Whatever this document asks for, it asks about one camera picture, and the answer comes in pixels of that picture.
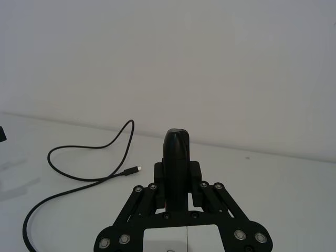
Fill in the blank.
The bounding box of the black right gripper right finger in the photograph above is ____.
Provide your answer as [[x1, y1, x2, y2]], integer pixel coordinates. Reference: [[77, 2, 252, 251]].
[[187, 161, 253, 233]]

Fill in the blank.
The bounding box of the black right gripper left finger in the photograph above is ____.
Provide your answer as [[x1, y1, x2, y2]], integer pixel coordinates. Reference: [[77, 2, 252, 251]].
[[111, 162, 166, 233]]

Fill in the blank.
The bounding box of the black rounded plastic handle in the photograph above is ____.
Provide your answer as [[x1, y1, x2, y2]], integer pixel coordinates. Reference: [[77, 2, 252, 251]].
[[162, 127, 191, 212]]

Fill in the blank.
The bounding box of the white table cloth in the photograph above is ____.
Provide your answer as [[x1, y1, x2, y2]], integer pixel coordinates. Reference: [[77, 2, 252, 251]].
[[0, 112, 336, 252]]

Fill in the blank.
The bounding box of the black cable with silver plug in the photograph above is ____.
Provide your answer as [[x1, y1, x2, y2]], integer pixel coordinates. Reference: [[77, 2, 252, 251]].
[[22, 119, 143, 252]]

